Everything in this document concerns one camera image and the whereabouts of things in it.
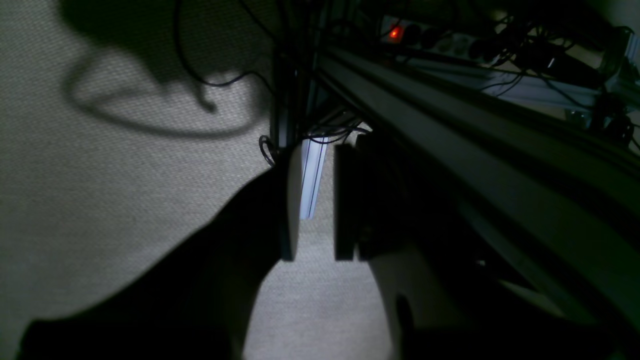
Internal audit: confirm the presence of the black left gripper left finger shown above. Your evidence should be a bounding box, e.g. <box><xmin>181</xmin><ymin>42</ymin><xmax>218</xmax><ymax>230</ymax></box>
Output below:
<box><xmin>273</xmin><ymin>144</ymin><xmax>303</xmax><ymax>262</ymax></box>

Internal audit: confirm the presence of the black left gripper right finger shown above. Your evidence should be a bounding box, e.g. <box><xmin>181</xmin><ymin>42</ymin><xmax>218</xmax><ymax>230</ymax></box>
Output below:
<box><xmin>334</xmin><ymin>145</ymin><xmax>358</xmax><ymax>262</ymax></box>

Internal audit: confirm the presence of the black cable loop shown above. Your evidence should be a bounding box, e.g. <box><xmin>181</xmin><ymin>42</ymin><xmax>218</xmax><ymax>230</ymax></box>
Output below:
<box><xmin>172</xmin><ymin>0</ymin><xmax>281</xmax><ymax>168</ymax></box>

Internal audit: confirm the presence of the white power strip red switch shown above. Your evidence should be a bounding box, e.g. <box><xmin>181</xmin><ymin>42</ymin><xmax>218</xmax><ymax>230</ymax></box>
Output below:
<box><xmin>377</xmin><ymin>15</ymin><xmax>505</xmax><ymax>65</ymax></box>

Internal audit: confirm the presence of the aluminium frame rail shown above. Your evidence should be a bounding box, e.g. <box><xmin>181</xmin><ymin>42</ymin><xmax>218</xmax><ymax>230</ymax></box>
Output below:
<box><xmin>317</xmin><ymin>47</ymin><xmax>639</xmax><ymax>328</ymax></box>

